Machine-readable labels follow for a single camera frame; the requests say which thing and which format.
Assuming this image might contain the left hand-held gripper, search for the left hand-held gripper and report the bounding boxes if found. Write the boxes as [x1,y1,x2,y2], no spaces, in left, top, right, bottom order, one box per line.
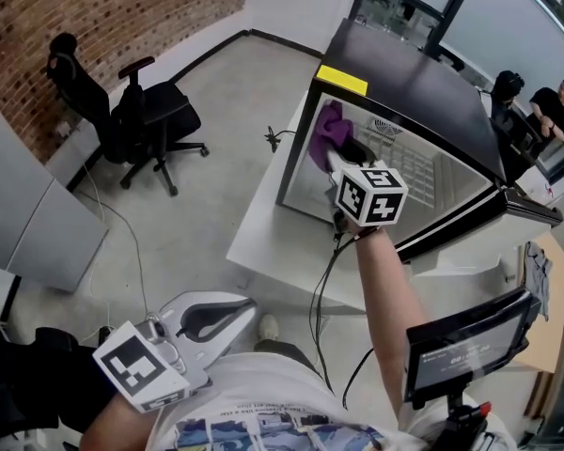
[92,291,258,413]

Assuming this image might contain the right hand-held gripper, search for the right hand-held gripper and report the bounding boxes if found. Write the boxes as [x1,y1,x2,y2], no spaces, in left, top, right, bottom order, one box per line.
[327,146,409,235]

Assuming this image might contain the purple cleaning cloth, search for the purple cleaning cloth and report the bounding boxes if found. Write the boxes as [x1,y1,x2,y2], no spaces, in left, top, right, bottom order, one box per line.
[308,101,356,174]

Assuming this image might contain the black mini fridge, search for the black mini fridge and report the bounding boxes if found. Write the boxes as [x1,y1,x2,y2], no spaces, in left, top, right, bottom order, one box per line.
[275,16,564,280]

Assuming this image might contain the person's left forearm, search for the person's left forearm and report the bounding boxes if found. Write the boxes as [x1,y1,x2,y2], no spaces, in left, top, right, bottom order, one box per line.
[79,392,159,451]

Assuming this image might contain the person's right forearm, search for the person's right forearm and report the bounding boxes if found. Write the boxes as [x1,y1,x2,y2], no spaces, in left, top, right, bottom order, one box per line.
[354,226,427,412]

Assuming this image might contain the white wire shelf rack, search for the white wire shelf rack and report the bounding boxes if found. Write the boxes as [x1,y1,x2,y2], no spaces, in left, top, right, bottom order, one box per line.
[352,115,446,206]

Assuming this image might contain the person's left shoe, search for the person's left shoe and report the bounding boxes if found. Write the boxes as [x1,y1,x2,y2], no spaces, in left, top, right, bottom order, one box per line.
[257,314,281,342]

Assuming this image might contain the person's left leg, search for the person's left leg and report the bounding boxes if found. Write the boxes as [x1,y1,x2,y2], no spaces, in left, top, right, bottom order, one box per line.
[252,339,323,380]

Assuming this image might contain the white table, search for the white table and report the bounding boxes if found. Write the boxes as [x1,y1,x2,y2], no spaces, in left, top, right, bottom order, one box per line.
[225,89,518,317]

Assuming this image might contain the person's white printed shirt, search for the person's white printed shirt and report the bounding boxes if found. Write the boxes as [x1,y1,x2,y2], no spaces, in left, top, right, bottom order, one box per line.
[145,352,518,451]

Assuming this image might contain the black-framed window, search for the black-framed window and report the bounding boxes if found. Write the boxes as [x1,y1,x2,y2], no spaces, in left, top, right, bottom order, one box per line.
[352,0,564,182]

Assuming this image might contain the grey cabinet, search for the grey cabinet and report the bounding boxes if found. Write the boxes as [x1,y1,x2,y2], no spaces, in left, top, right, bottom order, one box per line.
[0,85,110,295]

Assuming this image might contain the black mesh office chair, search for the black mesh office chair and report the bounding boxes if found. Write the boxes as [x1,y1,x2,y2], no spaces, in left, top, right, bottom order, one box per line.
[45,32,211,197]

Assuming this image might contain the grey shirt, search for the grey shirt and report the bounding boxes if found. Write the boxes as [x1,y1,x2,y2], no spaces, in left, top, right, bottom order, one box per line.
[524,241,554,321]

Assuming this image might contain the black chest-mounted monitor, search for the black chest-mounted monitor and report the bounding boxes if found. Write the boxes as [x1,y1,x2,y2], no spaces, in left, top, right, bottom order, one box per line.
[403,285,541,411]

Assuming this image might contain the light wooden table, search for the light wooden table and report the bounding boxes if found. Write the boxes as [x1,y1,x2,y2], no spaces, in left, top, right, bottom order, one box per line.
[516,232,564,375]

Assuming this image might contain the black power cord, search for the black power cord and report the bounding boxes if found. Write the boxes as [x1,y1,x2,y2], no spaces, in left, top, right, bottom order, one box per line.
[264,126,297,154]

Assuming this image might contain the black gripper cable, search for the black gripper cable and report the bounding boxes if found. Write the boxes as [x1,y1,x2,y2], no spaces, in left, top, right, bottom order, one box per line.
[308,230,375,411]

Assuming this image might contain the thin grey floor cable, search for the thin grey floor cable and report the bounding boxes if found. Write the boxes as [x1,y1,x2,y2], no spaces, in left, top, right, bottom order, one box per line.
[82,164,149,319]

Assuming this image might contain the black monitor mount, red button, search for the black monitor mount, red button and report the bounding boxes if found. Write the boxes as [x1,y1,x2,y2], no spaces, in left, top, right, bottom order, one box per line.
[444,382,493,451]

